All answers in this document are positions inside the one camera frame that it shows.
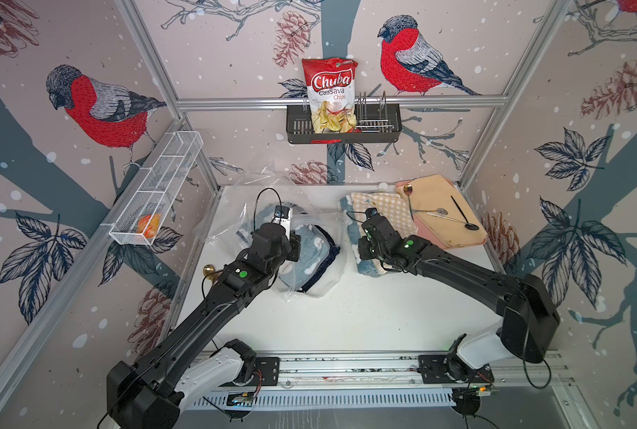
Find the teal cloud pattern blanket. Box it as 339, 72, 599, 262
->
339, 195, 400, 278

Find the beige checkered blanket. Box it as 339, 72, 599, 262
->
348, 192, 418, 237

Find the light blue bear blanket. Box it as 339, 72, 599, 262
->
278, 203, 341, 298

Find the clear plastic vacuum bag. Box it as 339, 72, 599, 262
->
207, 171, 347, 300

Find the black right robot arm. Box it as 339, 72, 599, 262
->
359, 208, 561, 369

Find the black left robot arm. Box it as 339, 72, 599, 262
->
106, 223, 300, 428

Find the red cassava chips bag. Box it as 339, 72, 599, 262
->
302, 57, 358, 134

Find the rainbow metallic spoon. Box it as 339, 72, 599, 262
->
402, 183, 414, 218

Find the gold spoon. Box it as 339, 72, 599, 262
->
202, 265, 221, 282

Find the beige folded cloth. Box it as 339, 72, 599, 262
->
398, 173, 488, 248

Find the silver spoon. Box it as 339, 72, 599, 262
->
412, 207, 448, 216

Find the black spoon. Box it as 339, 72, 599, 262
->
452, 196, 480, 231

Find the orange item in basket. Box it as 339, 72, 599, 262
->
135, 213, 161, 241

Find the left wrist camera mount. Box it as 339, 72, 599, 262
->
271, 205, 293, 238

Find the dark grey wall rack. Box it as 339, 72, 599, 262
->
286, 96, 402, 144

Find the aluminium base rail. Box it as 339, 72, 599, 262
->
189, 350, 566, 390

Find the white wire mesh basket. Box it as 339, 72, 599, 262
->
109, 130, 203, 246

